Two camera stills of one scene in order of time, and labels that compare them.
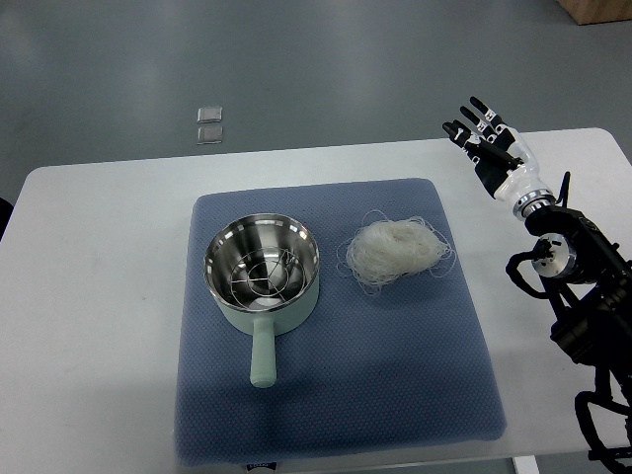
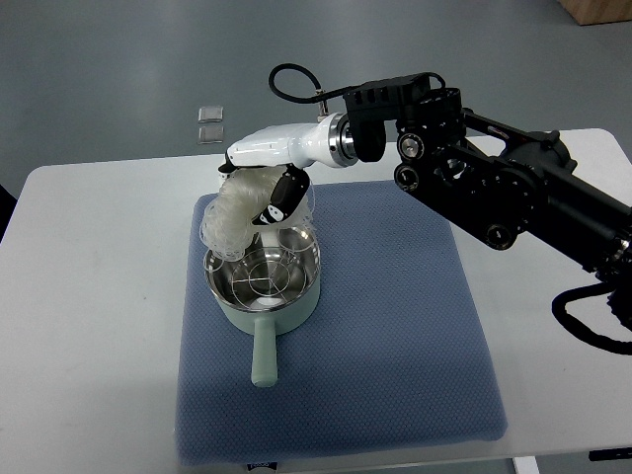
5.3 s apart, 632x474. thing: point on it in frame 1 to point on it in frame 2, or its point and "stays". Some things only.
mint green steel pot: (263, 275) stays
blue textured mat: (400, 367) stays
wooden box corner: (597, 11) stays
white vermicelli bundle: (383, 250) to (226, 227)
